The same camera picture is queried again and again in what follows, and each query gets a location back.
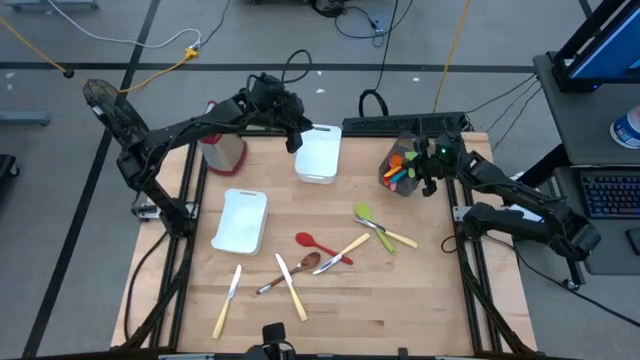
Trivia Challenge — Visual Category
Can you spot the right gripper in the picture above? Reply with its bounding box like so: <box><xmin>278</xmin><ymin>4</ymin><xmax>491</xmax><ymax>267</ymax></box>
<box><xmin>417</xmin><ymin>132</ymin><xmax>467</xmax><ymax>199</ymax></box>

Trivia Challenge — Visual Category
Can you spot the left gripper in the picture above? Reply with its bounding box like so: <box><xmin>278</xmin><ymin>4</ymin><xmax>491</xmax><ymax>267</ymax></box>
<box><xmin>267</xmin><ymin>84</ymin><xmax>315</xmax><ymax>155</ymax></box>

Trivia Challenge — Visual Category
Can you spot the green silicone spatula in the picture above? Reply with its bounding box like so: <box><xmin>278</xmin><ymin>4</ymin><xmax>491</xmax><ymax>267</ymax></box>
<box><xmin>403</xmin><ymin>150</ymin><xmax>419</xmax><ymax>180</ymax></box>

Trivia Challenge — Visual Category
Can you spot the cream-handled table knife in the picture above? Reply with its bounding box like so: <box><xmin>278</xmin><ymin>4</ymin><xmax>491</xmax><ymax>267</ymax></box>
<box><xmin>354</xmin><ymin>217</ymin><xmax>419</xmax><ymax>250</ymax></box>
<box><xmin>274</xmin><ymin>252</ymin><xmax>309</xmax><ymax>323</ymax></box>
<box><xmin>312</xmin><ymin>232</ymin><xmax>372</xmax><ymax>277</ymax></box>
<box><xmin>212</xmin><ymin>263</ymin><xmax>243</xmax><ymax>341</ymax></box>

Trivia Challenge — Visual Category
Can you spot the green silicone spoon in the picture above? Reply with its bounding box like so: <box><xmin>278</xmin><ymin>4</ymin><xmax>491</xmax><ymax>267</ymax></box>
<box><xmin>353</xmin><ymin>202</ymin><xmax>397</xmax><ymax>255</ymax></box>

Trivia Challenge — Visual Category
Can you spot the red silicone spoon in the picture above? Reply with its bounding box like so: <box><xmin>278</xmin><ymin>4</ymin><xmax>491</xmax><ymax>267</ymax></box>
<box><xmin>294</xmin><ymin>231</ymin><xmax>354</xmax><ymax>266</ymax></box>

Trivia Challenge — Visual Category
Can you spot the brown wooden spoon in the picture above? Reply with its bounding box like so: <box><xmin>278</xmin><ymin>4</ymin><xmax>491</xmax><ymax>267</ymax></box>
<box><xmin>255</xmin><ymin>251</ymin><xmax>322</xmax><ymax>296</ymax></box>

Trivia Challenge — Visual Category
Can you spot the grey translucent plastic bin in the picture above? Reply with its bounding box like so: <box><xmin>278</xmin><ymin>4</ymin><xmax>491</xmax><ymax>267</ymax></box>
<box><xmin>378</xmin><ymin>132</ymin><xmax>426</xmax><ymax>198</ymax></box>

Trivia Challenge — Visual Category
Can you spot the white plastic bin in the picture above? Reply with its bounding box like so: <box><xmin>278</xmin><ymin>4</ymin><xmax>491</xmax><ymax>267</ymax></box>
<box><xmin>293</xmin><ymin>123</ymin><xmax>344</xmax><ymax>185</ymax></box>
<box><xmin>210</xmin><ymin>188</ymin><xmax>270</xmax><ymax>257</ymax></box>

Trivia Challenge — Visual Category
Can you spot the black perforated metal box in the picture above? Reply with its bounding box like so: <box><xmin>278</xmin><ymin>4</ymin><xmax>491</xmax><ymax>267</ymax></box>
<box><xmin>342</xmin><ymin>110</ymin><xmax>469</xmax><ymax>137</ymax></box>

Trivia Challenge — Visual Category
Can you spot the white paper sheet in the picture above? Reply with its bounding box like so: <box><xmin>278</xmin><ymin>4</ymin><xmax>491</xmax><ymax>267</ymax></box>
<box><xmin>499</xmin><ymin>172</ymin><xmax>545</xmax><ymax>222</ymax></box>

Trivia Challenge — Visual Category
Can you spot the grey equipment cart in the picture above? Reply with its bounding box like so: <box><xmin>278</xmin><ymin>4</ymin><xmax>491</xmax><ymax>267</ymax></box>
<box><xmin>501</xmin><ymin>52</ymin><xmax>640</xmax><ymax>294</ymax></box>

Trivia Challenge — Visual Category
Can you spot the black keyboard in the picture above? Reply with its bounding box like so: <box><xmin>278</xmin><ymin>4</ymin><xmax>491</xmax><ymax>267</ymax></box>
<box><xmin>579</xmin><ymin>168</ymin><xmax>640</xmax><ymax>220</ymax></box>

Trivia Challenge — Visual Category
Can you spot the black floor fan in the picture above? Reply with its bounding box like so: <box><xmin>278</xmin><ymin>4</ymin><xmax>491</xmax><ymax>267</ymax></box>
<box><xmin>82</xmin><ymin>78</ymin><xmax>151</xmax><ymax>151</ymax></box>

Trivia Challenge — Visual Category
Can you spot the white wipes canister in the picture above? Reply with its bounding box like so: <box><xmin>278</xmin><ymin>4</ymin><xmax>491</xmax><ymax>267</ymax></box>
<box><xmin>608</xmin><ymin>103</ymin><xmax>640</xmax><ymax>150</ymax></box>

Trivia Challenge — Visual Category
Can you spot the computer monitor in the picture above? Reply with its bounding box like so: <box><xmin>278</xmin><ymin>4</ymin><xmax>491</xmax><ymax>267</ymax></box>
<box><xmin>552</xmin><ymin>0</ymin><xmax>640</xmax><ymax>95</ymax></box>

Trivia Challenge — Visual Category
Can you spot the black boxy device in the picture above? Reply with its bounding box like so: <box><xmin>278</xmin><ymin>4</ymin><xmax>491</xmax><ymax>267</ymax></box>
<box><xmin>244</xmin><ymin>322</ymin><xmax>296</xmax><ymax>360</ymax></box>

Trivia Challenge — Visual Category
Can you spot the grey table foot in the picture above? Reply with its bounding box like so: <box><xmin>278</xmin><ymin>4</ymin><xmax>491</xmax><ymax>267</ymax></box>
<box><xmin>0</xmin><ymin>110</ymin><xmax>51</xmax><ymax>127</ymax></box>
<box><xmin>3</xmin><ymin>0</ymin><xmax>100</xmax><ymax>12</ymax></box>

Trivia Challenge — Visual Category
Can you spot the black caster base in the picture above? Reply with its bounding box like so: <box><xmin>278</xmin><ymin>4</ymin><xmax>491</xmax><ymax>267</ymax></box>
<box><xmin>0</xmin><ymin>153</ymin><xmax>21</xmax><ymax>180</ymax></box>

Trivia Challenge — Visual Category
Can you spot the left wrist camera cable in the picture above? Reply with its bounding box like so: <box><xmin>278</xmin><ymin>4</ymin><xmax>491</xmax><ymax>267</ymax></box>
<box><xmin>280</xmin><ymin>48</ymin><xmax>314</xmax><ymax>85</ymax></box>

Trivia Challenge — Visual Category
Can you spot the thick black cable loop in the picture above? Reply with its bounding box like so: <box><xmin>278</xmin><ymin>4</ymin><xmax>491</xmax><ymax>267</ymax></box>
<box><xmin>358</xmin><ymin>88</ymin><xmax>390</xmax><ymax>119</ymax></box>

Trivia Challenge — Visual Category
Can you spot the steel box grater red handle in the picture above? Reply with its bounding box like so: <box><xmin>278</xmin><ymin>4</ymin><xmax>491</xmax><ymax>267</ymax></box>
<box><xmin>198</xmin><ymin>99</ymin><xmax>249</xmax><ymax>177</ymax></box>

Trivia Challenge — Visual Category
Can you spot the thin black cable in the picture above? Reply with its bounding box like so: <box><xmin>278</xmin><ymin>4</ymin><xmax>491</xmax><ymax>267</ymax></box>
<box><xmin>487</xmin><ymin>79</ymin><xmax>541</xmax><ymax>134</ymax></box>
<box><xmin>492</xmin><ymin>85</ymin><xmax>544</xmax><ymax>152</ymax></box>
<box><xmin>464</xmin><ymin>73</ymin><xmax>539</xmax><ymax>116</ymax></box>

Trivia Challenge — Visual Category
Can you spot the yellow cable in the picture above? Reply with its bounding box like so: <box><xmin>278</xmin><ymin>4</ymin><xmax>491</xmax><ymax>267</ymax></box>
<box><xmin>432</xmin><ymin>0</ymin><xmax>474</xmax><ymax>114</ymax></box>

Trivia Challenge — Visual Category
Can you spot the black hanging cable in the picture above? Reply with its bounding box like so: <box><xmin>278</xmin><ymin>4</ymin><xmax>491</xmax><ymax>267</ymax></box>
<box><xmin>372</xmin><ymin>0</ymin><xmax>401</xmax><ymax>94</ymax></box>

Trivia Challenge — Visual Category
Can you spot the black floor cable bundle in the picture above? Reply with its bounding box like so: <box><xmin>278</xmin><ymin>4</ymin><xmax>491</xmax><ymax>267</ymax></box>
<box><xmin>308</xmin><ymin>0</ymin><xmax>416</xmax><ymax>50</ymax></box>

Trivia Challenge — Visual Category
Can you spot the yellow extension cord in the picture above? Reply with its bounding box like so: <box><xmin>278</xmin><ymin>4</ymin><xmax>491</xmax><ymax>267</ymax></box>
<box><xmin>0</xmin><ymin>14</ymin><xmax>201</xmax><ymax>96</ymax></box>

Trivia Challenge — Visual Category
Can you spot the white cable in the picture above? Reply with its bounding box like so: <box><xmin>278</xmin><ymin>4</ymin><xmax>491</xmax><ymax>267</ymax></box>
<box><xmin>45</xmin><ymin>0</ymin><xmax>204</xmax><ymax>51</ymax></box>

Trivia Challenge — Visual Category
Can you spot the black power cable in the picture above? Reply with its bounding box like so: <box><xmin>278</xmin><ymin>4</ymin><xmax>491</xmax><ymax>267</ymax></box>
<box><xmin>487</xmin><ymin>233</ymin><xmax>640</xmax><ymax>330</ymax></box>

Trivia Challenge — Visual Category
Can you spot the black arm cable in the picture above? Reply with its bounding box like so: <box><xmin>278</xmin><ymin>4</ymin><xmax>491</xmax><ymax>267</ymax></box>
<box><xmin>122</xmin><ymin>230</ymin><xmax>171</xmax><ymax>344</ymax></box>

